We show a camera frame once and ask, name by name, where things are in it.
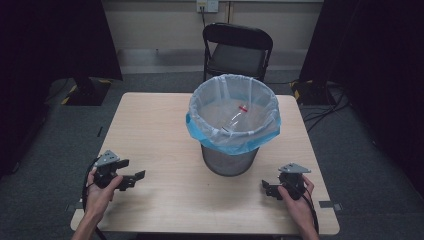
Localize dark curtain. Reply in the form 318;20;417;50
298;0;424;198
0;0;124;178

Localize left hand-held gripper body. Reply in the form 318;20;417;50
92;149;124;190

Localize black folding chair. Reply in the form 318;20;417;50
201;22;274;83

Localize person's right hand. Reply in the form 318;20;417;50
277;175;316;231

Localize white wall socket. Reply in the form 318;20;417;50
195;0;220;14

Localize black floor cables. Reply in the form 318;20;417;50
299;82;352;134

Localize person's left hand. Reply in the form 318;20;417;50
85;166;125;219

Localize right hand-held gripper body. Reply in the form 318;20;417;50
277;162;312;201

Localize grey floor tape strip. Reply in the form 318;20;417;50
318;200;343;212

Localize grey metal mesh trash bin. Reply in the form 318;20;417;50
200;143;260;178

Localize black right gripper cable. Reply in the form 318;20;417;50
300;186;321;235

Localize black stand base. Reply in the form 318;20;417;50
60;76;113;107
289;79;335;107

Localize blue and white bin bag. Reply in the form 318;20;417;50
185;73;282;156

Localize black wall socket cable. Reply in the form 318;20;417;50
199;5;208;29

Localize clear plastic bottle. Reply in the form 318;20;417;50
221;104;249;133

